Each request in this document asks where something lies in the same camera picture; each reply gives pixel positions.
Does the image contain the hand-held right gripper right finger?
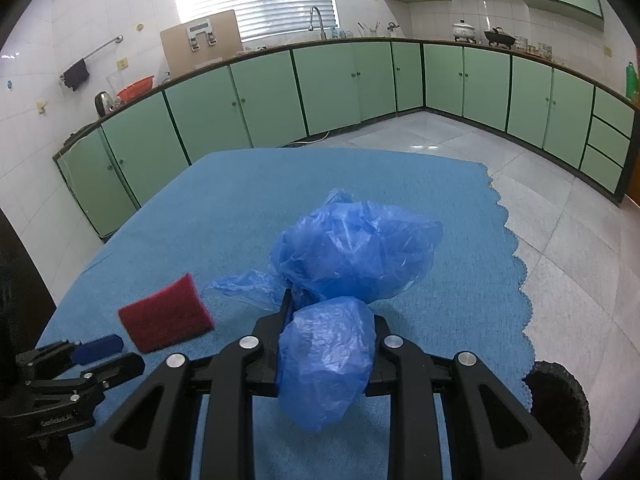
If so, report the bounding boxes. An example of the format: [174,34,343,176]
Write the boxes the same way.
[362,315,583,480]

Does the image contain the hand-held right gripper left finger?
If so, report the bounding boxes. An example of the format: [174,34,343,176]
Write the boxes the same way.
[60,289,294,480]

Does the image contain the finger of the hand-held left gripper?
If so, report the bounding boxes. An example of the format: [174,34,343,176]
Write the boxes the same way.
[16,334,125,368]
[27,352,146,401]

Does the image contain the blue plastic bag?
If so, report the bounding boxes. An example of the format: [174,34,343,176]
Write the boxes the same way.
[276,296,377,433]
[202,187,444,311]

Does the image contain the dark red sponge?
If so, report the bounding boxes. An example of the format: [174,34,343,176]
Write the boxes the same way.
[117,273,216,354]

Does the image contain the black trash bin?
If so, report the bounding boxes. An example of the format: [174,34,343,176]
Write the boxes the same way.
[522,360,591,466]

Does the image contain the dark wooden furniture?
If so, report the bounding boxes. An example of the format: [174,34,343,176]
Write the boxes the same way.
[0,210,56,361]

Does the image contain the blue cloth mat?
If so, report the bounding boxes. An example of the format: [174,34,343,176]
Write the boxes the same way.
[37,147,535,480]

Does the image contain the steel electric kettle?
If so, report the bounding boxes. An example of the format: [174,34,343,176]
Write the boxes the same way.
[94,91,117,118]

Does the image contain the green lower kitchen cabinets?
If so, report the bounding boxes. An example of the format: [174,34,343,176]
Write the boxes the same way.
[52,37,638,241]

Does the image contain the red plastic basin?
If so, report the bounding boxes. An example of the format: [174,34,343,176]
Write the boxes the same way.
[116,76,155,103]

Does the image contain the dark hanging towel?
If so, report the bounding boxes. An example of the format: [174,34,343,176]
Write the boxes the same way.
[62,59,91,92]

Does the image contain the brown cardboard board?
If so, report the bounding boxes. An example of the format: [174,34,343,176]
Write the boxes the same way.
[160,9,243,76]

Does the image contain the metal kitchen faucet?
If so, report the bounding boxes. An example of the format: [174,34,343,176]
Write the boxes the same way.
[308,6,328,41]

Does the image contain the black wok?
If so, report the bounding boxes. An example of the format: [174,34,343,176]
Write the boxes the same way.
[483,27,517,48]

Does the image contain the metal towel rail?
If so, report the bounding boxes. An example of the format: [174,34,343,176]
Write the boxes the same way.
[59,35,123,81]

